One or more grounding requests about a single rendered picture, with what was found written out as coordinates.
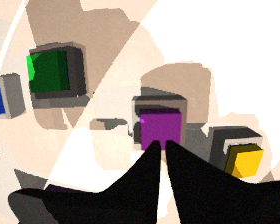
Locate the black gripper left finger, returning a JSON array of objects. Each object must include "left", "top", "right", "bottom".
[{"left": 7, "top": 140, "right": 161, "bottom": 224}]

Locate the yellow button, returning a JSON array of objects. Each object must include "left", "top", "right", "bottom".
[{"left": 208, "top": 128, "right": 264, "bottom": 179}]

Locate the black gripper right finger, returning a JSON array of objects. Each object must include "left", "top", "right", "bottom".
[{"left": 165, "top": 140, "right": 280, "bottom": 224}]

